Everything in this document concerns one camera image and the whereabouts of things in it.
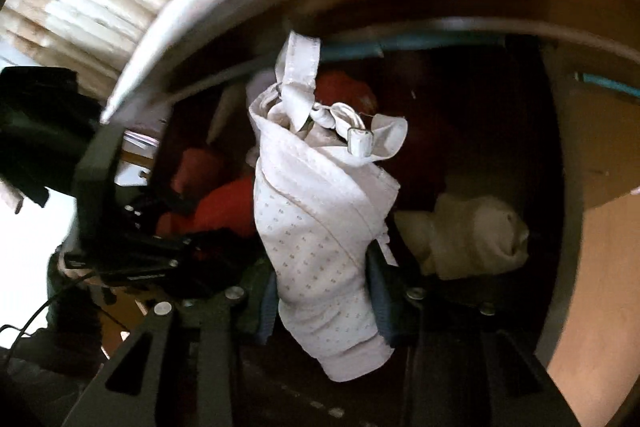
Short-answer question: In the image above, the bright red underwear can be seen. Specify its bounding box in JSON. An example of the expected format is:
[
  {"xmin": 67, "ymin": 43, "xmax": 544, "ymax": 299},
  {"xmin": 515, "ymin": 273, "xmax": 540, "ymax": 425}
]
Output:
[{"xmin": 155, "ymin": 148, "xmax": 256, "ymax": 237}]

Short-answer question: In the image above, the cream underwear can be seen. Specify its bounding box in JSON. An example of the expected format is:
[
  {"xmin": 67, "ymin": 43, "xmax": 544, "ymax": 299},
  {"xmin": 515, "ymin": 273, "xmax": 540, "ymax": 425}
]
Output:
[{"xmin": 394, "ymin": 193, "xmax": 529, "ymax": 281}]

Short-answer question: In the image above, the white perforated bra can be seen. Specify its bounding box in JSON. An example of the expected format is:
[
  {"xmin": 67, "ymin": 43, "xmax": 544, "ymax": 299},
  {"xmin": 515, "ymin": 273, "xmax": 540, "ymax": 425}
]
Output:
[{"xmin": 248, "ymin": 32, "xmax": 408, "ymax": 383}]

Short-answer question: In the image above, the red orange underwear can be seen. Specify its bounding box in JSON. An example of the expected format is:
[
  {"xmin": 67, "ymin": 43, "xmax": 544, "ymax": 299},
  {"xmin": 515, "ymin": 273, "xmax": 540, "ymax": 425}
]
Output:
[{"xmin": 314, "ymin": 70, "xmax": 378, "ymax": 117}]

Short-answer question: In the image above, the black garment on rack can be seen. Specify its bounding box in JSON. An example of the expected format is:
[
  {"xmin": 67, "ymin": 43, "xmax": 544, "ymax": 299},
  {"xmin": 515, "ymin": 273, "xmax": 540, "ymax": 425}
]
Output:
[{"xmin": 1, "ymin": 66, "xmax": 102, "ymax": 207}]

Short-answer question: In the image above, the dark wooden desk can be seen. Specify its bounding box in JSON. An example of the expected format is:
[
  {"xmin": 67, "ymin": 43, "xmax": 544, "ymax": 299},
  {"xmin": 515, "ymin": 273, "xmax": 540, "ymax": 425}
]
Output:
[{"xmin": 114, "ymin": 0, "xmax": 639, "ymax": 208}]

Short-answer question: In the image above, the black cable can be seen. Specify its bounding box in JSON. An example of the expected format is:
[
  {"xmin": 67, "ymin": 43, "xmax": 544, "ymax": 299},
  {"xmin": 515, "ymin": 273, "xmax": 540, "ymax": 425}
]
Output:
[{"xmin": 0, "ymin": 271, "xmax": 97, "ymax": 358}]

